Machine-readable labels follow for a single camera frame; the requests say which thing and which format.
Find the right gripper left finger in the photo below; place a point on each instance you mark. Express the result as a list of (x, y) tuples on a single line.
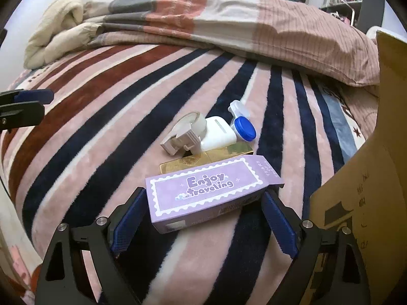
[(63, 278)]

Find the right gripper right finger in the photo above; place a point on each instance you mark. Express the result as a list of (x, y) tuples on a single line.
[(327, 262)]

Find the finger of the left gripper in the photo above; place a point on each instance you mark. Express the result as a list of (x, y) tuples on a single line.
[(24, 114), (44, 96)]

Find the gold box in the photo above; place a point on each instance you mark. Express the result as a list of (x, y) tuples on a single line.
[(214, 155)]

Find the purple Enjoy traveling box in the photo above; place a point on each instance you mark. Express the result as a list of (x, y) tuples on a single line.
[(192, 196)]

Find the white earbuds case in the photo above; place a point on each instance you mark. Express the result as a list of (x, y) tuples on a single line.
[(218, 134)]

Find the beige tape dispenser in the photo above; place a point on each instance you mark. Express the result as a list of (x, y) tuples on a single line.
[(185, 134)]

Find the blue white contact lens case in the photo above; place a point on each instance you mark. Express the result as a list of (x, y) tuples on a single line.
[(240, 124)]

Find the cream fleece blanket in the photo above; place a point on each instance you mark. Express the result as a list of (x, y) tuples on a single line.
[(61, 30)]

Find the cardboard box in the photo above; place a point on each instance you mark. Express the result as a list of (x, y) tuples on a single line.
[(369, 191)]

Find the pink grey folded duvet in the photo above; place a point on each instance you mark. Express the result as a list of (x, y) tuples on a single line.
[(287, 31)]

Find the dark bookshelf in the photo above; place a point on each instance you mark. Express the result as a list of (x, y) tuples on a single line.
[(362, 14)]

